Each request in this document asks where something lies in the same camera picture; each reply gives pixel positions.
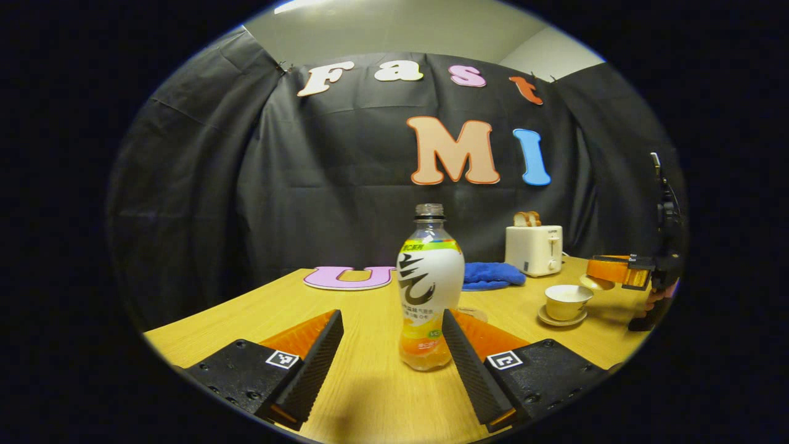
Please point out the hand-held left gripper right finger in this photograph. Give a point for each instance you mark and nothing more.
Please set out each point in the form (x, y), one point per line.
(468, 364)

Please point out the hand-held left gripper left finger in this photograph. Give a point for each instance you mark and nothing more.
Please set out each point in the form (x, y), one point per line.
(317, 364)

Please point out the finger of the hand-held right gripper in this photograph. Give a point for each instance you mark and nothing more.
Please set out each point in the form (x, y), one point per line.
(607, 269)

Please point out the cream teacup lid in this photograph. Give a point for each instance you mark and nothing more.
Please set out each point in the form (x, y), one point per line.
(596, 283)

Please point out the round cork coaster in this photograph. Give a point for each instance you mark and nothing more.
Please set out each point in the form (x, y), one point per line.
(476, 312)

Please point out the cream teacup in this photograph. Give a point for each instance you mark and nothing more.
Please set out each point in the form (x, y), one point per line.
(564, 305)

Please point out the white label water bottle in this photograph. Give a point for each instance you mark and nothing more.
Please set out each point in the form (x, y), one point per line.
(428, 277)

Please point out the cream saucer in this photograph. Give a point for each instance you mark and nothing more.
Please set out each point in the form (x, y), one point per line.
(555, 322)

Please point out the cream toaster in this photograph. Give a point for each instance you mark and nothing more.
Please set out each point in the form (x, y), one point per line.
(530, 250)

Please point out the pink paper cutout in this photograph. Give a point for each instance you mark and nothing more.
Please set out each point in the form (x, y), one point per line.
(317, 279)

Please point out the bread slice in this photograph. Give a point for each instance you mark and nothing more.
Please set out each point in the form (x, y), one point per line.
(534, 218)
(521, 219)

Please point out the blue towel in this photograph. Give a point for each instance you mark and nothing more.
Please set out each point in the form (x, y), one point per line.
(493, 274)

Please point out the black backdrop cloth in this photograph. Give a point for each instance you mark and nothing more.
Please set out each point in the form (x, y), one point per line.
(216, 185)

